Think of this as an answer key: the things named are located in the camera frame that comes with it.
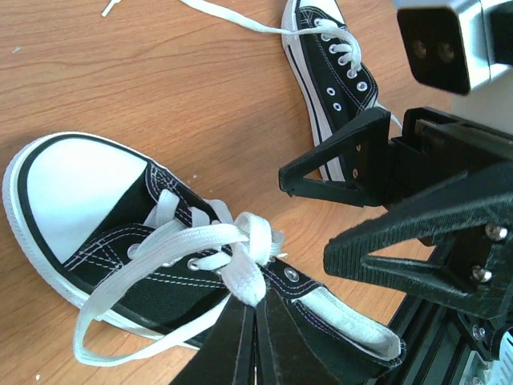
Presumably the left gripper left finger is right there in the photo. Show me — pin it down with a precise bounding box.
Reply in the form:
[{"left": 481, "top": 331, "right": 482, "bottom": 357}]
[{"left": 171, "top": 297, "right": 255, "bottom": 385}]

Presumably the black aluminium frame rail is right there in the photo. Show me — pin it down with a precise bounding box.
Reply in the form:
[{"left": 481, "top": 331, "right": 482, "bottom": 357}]
[{"left": 376, "top": 294, "right": 512, "bottom": 384}]

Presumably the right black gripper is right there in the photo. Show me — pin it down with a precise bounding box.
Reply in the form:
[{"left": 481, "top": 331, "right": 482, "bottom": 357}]
[{"left": 278, "top": 107, "right": 512, "bottom": 319}]

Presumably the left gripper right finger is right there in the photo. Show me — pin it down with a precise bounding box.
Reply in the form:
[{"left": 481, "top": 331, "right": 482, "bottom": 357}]
[{"left": 256, "top": 289, "right": 339, "bottom": 385}]

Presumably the black canvas sneaker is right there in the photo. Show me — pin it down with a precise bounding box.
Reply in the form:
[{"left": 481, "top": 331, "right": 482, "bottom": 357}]
[
  {"left": 2, "top": 132, "right": 406, "bottom": 383},
  {"left": 280, "top": 0, "right": 402, "bottom": 181}
]

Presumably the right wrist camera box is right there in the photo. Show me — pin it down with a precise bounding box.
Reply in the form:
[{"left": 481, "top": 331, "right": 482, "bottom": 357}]
[{"left": 393, "top": 0, "right": 512, "bottom": 95}]

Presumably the white lace of sneaker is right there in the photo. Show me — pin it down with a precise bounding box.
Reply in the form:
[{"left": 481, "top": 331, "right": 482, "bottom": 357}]
[
  {"left": 72, "top": 190, "right": 288, "bottom": 368},
  {"left": 183, "top": 1, "right": 362, "bottom": 79}
]

